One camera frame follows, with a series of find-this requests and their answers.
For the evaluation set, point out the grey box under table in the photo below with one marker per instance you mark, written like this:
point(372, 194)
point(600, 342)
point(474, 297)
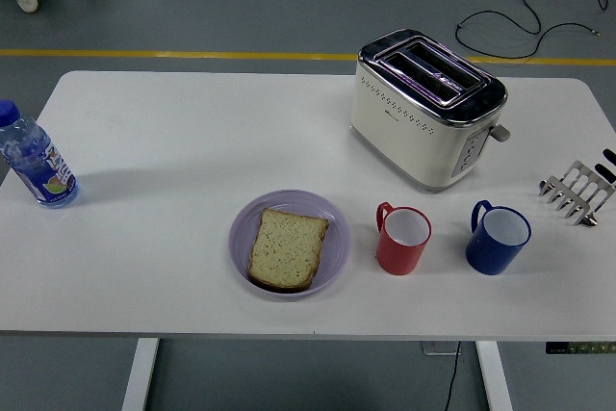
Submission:
point(435, 348)

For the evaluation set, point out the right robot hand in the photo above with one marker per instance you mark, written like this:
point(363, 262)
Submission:
point(610, 161)

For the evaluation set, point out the steel toast tongs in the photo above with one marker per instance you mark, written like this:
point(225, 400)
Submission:
point(577, 187)

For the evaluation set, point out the red cup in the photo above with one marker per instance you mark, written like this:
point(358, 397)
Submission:
point(399, 259)

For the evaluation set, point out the blue cup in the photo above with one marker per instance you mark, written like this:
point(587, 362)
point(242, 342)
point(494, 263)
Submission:
point(491, 257)

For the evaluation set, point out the purple plate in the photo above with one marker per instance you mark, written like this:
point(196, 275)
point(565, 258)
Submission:
point(240, 242)

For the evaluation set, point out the cream toaster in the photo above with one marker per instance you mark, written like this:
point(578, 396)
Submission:
point(409, 141)

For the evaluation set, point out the bread slice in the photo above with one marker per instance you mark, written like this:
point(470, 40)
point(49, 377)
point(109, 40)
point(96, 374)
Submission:
point(289, 249)

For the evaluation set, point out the white table leg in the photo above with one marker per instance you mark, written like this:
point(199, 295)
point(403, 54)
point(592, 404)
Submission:
point(139, 377)
point(495, 377)

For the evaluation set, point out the black table control panel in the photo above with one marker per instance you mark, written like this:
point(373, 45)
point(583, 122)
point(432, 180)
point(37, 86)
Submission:
point(582, 348)

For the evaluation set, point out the plastic water bottle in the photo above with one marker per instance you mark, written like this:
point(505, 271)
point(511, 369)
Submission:
point(41, 165)

